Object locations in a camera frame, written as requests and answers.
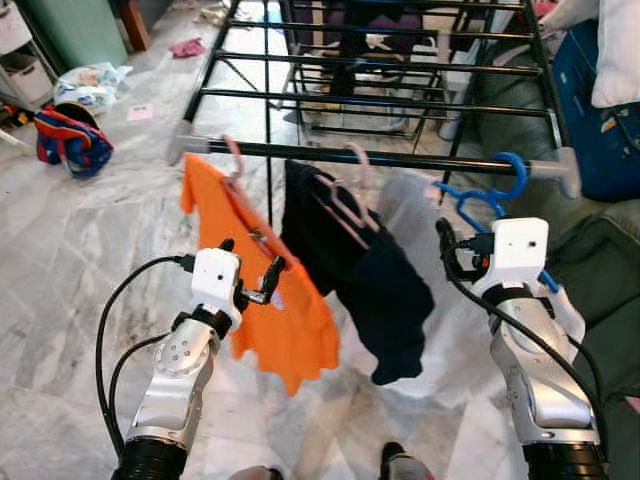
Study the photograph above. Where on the blue plastic hanger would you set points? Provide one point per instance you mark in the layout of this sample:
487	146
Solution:
524	170

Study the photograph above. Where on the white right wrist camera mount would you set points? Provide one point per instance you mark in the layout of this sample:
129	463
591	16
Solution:
520	250

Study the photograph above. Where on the white pillow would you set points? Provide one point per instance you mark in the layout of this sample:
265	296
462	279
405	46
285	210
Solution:
615	50

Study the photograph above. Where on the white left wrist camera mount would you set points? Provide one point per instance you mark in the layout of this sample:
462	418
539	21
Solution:
213	280

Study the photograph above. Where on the pink plastic hanger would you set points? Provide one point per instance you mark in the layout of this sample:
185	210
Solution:
235	165
360	165

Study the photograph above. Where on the white plastic drawer unit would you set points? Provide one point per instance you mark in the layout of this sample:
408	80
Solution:
25	75

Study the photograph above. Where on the green sofa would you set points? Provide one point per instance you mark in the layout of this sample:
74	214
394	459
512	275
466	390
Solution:
600	260

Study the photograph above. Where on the white printed plastic bag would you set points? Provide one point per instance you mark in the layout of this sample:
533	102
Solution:
95	85

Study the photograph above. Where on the pink cloth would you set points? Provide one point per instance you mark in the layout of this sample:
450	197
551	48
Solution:
188	47

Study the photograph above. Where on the orange t-shirt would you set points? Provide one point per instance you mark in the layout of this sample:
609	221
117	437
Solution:
290	330

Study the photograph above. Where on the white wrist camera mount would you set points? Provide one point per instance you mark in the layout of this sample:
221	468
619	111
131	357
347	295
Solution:
520	250
213	280

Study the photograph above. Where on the grey right robot leg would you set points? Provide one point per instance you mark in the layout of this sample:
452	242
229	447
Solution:
405	465

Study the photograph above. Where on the dark navy shirt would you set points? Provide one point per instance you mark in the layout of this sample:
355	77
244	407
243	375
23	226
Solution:
390	300

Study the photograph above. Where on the pink paper slip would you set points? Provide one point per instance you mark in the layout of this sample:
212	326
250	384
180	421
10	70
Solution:
141	112

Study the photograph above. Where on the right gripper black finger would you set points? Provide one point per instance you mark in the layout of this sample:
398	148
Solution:
449	248

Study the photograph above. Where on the purple armchair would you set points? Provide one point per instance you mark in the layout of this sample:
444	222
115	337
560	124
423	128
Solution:
400	40

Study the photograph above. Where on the black metal drying rack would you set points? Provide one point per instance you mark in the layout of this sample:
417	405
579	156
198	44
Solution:
400	158

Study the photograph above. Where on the red and blue bag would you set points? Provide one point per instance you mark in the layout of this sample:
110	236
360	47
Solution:
75	145

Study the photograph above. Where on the blue fabric bag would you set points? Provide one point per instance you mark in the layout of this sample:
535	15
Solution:
600	150

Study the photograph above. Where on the brown wooden post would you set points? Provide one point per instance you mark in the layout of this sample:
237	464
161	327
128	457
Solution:
135	25

